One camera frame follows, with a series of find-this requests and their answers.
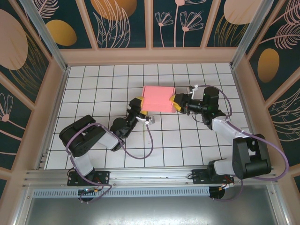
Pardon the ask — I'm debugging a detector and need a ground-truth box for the grey metal sheet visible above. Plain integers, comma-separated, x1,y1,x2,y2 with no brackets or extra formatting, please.
14,184,290,225

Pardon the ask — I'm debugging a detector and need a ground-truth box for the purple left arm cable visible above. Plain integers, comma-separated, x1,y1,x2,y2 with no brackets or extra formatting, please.
65,123,155,204

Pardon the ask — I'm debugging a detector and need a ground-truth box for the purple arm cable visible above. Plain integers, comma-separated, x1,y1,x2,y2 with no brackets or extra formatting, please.
65,123,155,204
193,84,290,202

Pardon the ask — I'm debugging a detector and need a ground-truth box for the aluminium side rail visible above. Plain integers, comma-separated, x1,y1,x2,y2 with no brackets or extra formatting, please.
37,66,70,170
230,66,267,166

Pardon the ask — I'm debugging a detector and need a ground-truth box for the aluminium mounting rail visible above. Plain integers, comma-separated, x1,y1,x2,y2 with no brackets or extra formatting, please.
22,165,278,188

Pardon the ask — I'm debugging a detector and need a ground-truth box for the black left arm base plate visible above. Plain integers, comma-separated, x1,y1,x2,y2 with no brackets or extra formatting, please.
67,170,111,187

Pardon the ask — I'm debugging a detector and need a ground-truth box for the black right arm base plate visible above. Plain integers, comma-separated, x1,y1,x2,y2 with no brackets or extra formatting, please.
191,169,235,186

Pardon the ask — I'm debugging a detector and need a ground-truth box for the slotted grey cable duct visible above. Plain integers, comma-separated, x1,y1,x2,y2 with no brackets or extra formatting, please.
32,186,211,198

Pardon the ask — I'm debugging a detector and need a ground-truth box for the aluminium corner post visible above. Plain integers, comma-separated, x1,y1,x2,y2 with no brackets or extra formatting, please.
229,0,281,69
19,0,71,73

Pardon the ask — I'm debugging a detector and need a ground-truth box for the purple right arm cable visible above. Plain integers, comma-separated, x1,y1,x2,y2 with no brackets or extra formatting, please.
193,84,290,202

